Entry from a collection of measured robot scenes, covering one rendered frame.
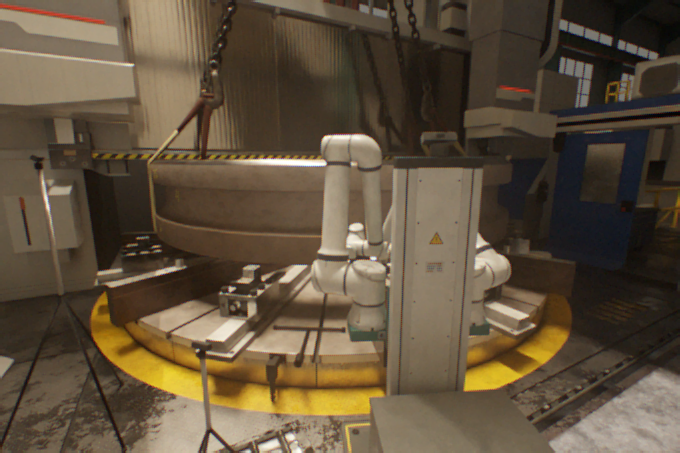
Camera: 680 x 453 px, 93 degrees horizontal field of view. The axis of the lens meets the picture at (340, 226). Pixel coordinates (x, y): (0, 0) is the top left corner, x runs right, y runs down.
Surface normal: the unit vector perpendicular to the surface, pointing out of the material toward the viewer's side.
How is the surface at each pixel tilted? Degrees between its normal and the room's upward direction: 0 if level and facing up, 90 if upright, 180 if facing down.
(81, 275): 90
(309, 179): 90
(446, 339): 90
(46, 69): 90
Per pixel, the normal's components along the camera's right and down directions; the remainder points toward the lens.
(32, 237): 0.47, 0.17
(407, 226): 0.10, 0.19
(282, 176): -0.15, 0.19
